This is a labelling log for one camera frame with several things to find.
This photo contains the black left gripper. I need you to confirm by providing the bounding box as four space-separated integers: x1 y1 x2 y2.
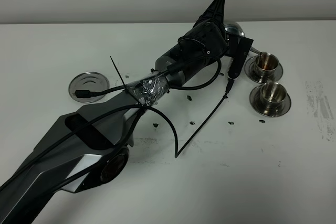
177 0 229 58

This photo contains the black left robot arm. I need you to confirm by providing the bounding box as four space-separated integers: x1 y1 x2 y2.
1 0 228 223

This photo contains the far stainless steel saucer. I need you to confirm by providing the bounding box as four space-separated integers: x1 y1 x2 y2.
244 56 284 84

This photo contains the stainless steel saucer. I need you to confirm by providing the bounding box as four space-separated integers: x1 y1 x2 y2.
249 85 292 118
244 56 284 84

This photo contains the far stainless steel teacup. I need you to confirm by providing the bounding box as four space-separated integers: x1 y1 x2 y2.
254 52 279 76

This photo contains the stainless steel teacup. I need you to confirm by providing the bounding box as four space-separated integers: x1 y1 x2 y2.
254 52 279 76
260 82 287 105

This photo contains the near stainless steel saucer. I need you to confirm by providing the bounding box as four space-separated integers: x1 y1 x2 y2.
249 85 292 118

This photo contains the near stainless steel teacup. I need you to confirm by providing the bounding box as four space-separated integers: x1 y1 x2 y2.
260 82 287 105

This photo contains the stainless steel teapot tray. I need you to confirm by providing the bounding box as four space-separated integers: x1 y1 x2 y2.
68 72 110 103

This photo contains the black zip tie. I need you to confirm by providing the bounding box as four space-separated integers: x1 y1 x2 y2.
110 56 146 117

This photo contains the loose black cable plug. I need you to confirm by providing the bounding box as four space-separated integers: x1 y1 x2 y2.
73 86 124 99

